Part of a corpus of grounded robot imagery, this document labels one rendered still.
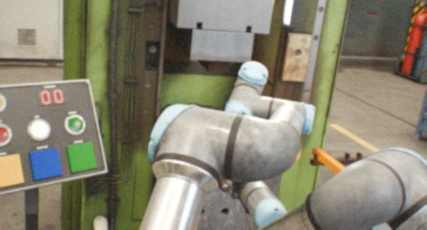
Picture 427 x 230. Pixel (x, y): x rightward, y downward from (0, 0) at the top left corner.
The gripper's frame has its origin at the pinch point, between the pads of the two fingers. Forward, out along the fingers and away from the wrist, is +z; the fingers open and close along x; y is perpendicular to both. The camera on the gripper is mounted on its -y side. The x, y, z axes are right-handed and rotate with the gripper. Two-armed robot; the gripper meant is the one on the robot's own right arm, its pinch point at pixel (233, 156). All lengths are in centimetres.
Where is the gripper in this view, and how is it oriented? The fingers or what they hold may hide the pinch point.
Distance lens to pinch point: 142.5
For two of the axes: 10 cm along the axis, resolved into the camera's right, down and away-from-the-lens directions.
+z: -2.4, -2.9, 9.3
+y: -0.9, 9.6, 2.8
